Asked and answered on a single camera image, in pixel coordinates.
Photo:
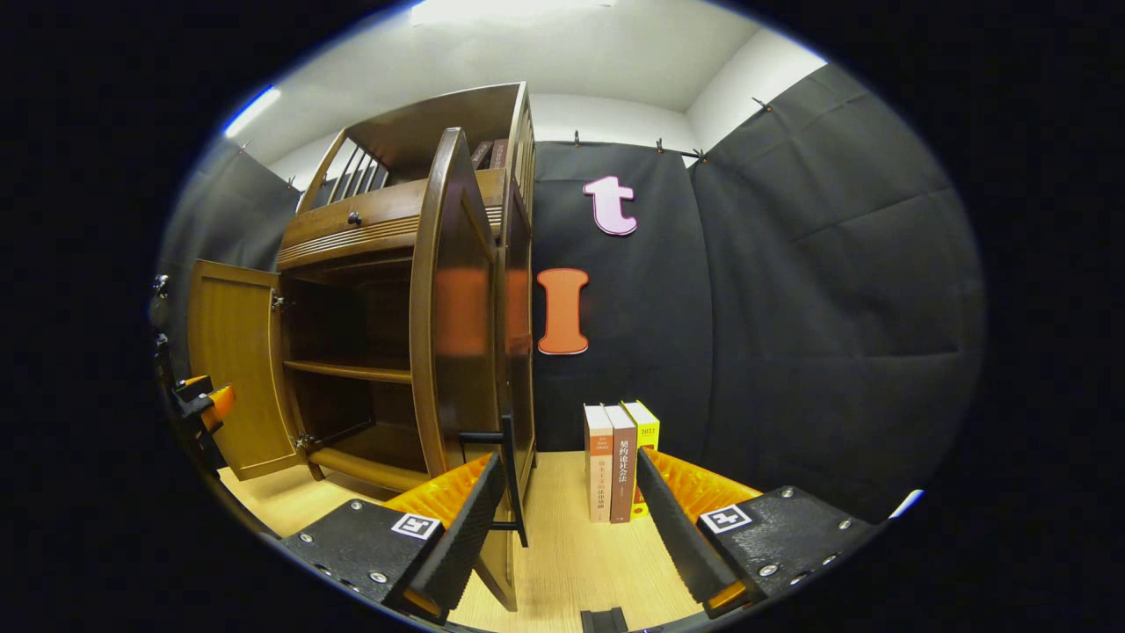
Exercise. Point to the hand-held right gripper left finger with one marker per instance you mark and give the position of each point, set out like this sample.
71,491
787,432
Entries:
466,527

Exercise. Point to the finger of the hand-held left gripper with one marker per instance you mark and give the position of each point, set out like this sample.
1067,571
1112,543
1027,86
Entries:
220,402

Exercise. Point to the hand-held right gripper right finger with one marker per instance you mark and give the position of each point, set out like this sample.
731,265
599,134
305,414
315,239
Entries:
677,536

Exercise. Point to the wooden shoe cabinet door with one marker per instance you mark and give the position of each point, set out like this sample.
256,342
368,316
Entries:
453,352
233,360

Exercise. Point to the wooden double-door shoe cabinet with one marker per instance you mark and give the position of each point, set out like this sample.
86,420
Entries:
352,413

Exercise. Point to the wooden cabinet inner shelf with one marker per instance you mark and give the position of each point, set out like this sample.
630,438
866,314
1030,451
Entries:
352,372

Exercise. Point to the wooden cabinet drawer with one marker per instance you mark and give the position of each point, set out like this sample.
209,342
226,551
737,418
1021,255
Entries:
387,220

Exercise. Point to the beige book with orange label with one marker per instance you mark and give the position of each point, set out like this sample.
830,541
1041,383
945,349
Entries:
598,466

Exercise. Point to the yellow book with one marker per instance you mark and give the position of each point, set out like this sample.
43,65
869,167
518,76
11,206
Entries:
649,431

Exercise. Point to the black backdrop cloth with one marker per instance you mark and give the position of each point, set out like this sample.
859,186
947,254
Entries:
835,308

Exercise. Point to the ceiling light strip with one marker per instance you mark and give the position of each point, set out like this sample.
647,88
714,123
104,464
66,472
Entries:
251,112

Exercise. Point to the ceiling light panel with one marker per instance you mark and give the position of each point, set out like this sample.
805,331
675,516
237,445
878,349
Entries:
510,9

